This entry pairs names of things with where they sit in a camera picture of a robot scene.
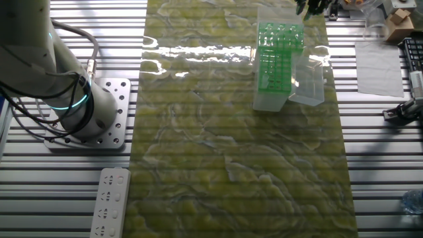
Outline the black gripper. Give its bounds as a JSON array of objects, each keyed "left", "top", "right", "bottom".
[{"left": 295, "top": 0, "right": 333, "bottom": 21}]

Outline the green rack pipette tip box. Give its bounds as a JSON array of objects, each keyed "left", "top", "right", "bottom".
[
  {"left": 252, "top": 46, "right": 325, "bottom": 113},
  {"left": 256, "top": 5, "right": 305, "bottom": 56}
]

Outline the clear plastic cup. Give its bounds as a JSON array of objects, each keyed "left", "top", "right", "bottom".
[{"left": 362, "top": 6, "right": 391, "bottom": 41}]

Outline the small cardboard cube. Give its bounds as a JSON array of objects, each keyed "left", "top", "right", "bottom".
[{"left": 389, "top": 8, "right": 411, "bottom": 24}]

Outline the grey metal box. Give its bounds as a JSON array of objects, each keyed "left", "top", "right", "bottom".
[{"left": 391, "top": 0, "right": 418, "bottom": 9}]

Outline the brown cardboard carton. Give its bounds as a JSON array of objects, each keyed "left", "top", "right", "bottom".
[{"left": 385, "top": 15, "right": 416, "bottom": 43}]

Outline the black keyboard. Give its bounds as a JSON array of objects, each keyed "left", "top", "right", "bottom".
[{"left": 401, "top": 36, "right": 423, "bottom": 72}]

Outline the white vented device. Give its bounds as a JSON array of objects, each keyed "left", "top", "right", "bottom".
[{"left": 409, "top": 71, "right": 423, "bottom": 100}]

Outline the black tool at right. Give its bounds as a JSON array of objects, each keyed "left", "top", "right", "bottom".
[{"left": 382, "top": 97, "right": 423, "bottom": 126}]

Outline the green marble pattern mat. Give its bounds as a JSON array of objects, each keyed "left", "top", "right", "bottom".
[{"left": 122, "top": 0, "right": 360, "bottom": 238}]

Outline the clear water bottle blue cap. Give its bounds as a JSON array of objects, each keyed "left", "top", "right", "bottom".
[{"left": 401, "top": 188, "right": 423, "bottom": 216}]

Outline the white power strip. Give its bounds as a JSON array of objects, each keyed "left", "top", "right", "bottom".
[{"left": 89, "top": 167, "right": 132, "bottom": 238}]

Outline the black corner bracket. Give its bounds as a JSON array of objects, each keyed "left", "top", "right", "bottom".
[{"left": 328, "top": 1, "right": 340, "bottom": 21}]

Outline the grey cable with metal plug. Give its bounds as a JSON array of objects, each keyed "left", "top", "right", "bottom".
[{"left": 51, "top": 19, "right": 100, "bottom": 82}]

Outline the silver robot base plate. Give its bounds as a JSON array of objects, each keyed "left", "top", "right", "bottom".
[{"left": 44, "top": 77, "right": 132, "bottom": 150}]

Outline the black cable at arm base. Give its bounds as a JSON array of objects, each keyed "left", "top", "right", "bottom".
[{"left": 0, "top": 71, "right": 95, "bottom": 139}]

